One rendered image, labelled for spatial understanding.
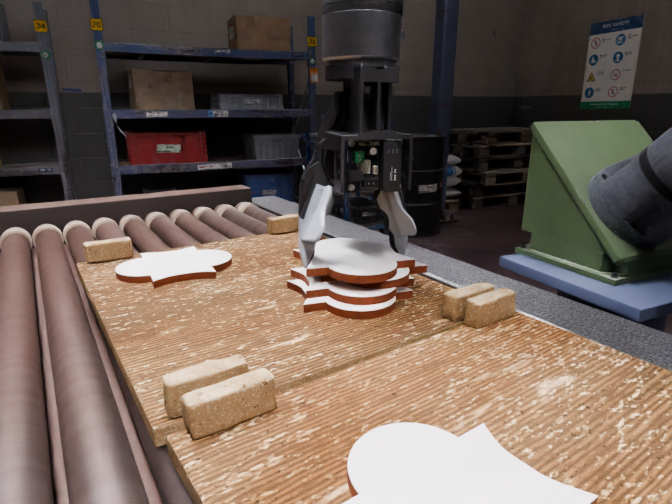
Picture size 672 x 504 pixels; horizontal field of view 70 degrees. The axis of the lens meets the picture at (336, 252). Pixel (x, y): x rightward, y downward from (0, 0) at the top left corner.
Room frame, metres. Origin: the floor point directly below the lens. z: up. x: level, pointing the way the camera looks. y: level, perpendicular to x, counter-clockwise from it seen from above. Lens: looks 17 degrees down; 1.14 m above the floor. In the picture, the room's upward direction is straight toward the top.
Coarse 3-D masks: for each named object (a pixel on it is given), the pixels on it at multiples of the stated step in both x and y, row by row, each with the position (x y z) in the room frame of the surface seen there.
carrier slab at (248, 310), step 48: (240, 240) 0.71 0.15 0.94; (288, 240) 0.71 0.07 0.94; (96, 288) 0.51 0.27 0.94; (144, 288) 0.51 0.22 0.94; (192, 288) 0.51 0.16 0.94; (240, 288) 0.51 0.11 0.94; (432, 288) 0.51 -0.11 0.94; (144, 336) 0.39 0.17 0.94; (192, 336) 0.39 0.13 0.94; (240, 336) 0.39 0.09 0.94; (288, 336) 0.39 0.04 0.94; (336, 336) 0.39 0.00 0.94; (384, 336) 0.39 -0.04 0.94; (144, 384) 0.31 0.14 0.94; (288, 384) 0.32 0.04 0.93
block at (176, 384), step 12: (216, 360) 0.30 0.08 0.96; (228, 360) 0.30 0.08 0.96; (240, 360) 0.30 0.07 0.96; (180, 372) 0.28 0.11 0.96; (192, 372) 0.29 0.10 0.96; (204, 372) 0.29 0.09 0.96; (216, 372) 0.29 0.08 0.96; (228, 372) 0.29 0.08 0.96; (240, 372) 0.30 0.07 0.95; (168, 384) 0.27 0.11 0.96; (180, 384) 0.27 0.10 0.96; (192, 384) 0.28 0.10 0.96; (204, 384) 0.28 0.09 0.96; (168, 396) 0.27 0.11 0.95; (180, 396) 0.27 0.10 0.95; (168, 408) 0.27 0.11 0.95; (180, 408) 0.27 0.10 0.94
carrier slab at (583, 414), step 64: (512, 320) 0.42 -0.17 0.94; (320, 384) 0.31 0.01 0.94; (384, 384) 0.31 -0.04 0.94; (448, 384) 0.31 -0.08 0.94; (512, 384) 0.31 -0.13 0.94; (576, 384) 0.31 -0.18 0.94; (640, 384) 0.31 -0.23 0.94; (192, 448) 0.24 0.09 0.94; (256, 448) 0.24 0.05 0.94; (320, 448) 0.24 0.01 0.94; (512, 448) 0.24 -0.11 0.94; (576, 448) 0.24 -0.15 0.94; (640, 448) 0.24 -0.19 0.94
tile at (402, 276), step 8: (416, 264) 0.51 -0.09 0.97; (424, 264) 0.51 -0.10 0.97; (400, 272) 0.48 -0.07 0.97; (408, 272) 0.48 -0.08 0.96; (416, 272) 0.51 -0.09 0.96; (424, 272) 0.51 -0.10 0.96; (328, 280) 0.48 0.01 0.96; (336, 280) 0.48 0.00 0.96; (392, 280) 0.46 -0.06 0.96; (400, 280) 0.47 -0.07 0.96; (368, 288) 0.46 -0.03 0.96; (376, 288) 0.46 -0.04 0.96; (384, 288) 0.46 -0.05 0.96
